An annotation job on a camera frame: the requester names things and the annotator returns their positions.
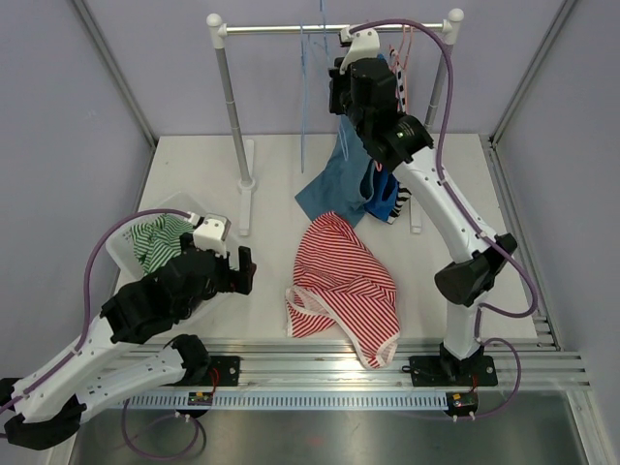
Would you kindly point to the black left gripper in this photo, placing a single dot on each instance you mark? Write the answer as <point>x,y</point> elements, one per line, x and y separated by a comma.
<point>238,280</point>

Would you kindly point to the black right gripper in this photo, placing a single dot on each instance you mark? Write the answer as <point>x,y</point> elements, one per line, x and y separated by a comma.
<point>338,80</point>

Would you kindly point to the light blue hanger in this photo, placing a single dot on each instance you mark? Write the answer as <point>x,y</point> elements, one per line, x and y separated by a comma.
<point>323,45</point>
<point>304,55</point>

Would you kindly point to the red striped tank top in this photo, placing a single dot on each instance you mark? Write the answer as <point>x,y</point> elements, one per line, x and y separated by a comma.
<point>337,282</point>

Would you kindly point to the grey-blue tank top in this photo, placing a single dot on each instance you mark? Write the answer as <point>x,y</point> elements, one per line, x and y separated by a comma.
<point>344,186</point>

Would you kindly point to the green striped tank top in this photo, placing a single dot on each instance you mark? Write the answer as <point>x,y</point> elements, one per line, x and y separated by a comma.
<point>157,241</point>

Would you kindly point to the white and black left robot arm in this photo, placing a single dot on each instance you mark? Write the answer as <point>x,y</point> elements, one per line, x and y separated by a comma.
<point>54,402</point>

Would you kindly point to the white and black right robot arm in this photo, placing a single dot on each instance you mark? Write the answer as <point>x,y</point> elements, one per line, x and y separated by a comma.
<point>364,92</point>

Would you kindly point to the pink hanger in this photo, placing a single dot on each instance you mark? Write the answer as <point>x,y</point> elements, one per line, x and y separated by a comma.
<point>409,58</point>
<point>398,61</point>

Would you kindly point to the bright blue tank top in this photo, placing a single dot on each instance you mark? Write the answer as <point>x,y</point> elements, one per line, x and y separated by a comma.
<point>379,189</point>

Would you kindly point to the black and white striped top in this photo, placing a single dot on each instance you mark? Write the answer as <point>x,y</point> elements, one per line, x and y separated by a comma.
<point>398,67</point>

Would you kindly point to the white plastic basket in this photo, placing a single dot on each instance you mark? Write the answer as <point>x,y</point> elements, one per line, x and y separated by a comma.
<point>120,248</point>

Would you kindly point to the silver and white clothes rack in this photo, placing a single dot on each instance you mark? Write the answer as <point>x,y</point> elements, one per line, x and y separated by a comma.
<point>444,34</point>

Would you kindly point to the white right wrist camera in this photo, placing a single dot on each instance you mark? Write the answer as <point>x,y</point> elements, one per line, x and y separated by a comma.
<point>362,44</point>

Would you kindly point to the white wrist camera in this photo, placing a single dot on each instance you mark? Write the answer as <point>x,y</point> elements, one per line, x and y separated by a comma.
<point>210,232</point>
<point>362,44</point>

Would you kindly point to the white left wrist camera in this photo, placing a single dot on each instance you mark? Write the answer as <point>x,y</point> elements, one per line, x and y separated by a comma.
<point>210,232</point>

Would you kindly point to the white slotted cable duct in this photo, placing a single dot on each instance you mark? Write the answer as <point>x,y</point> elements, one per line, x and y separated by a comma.
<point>292,401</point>

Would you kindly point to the aluminium mounting rail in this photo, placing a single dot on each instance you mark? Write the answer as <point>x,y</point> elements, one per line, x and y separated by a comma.
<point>323,364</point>

